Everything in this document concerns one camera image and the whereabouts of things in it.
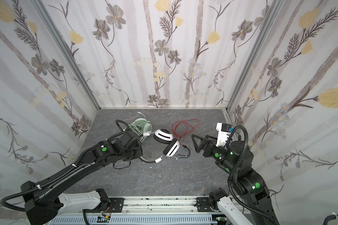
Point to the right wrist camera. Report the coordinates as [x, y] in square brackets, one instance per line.
[222, 132]

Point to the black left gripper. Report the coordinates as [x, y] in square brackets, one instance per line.
[136, 146]

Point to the white black headphones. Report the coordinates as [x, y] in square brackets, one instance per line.
[165, 137]

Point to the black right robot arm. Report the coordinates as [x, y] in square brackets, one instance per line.
[246, 186]

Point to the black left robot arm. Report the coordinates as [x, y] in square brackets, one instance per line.
[40, 201]

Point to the white slotted cable duct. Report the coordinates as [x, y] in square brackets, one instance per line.
[152, 220]

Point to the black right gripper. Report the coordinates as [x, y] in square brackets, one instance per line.
[207, 146]

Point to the mint green headphones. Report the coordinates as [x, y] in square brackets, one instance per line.
[141, 126]

